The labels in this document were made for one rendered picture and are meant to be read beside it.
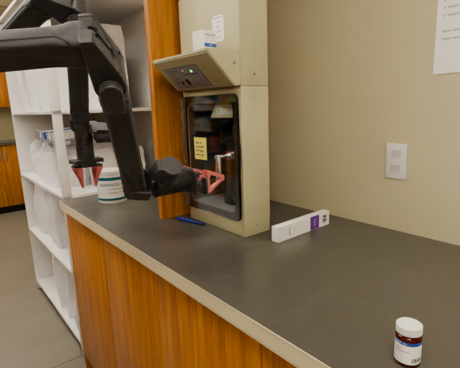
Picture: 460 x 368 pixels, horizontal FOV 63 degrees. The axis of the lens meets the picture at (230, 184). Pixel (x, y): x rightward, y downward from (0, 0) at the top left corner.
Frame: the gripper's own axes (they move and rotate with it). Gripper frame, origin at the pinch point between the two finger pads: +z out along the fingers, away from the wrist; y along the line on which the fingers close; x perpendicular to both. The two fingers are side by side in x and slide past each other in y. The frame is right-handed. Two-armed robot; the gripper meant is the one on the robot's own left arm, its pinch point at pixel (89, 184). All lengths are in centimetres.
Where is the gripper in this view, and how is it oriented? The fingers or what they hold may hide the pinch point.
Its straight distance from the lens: 142.2
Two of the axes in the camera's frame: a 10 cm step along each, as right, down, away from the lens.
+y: 7.8, -1.6, 6.0
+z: 0.4, 9.8, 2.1
